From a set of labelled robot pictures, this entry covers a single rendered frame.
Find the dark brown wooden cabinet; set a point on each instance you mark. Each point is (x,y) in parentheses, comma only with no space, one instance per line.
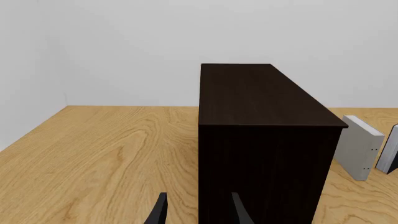
(264,140)

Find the black book with white pages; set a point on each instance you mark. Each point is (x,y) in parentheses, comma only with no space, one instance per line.
(388,151)

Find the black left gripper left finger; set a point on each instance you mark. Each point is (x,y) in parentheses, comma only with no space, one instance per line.
(158,212)

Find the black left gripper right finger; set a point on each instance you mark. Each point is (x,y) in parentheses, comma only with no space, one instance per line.
(241,213)

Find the grey book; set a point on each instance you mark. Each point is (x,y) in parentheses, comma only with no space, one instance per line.
(357,149)

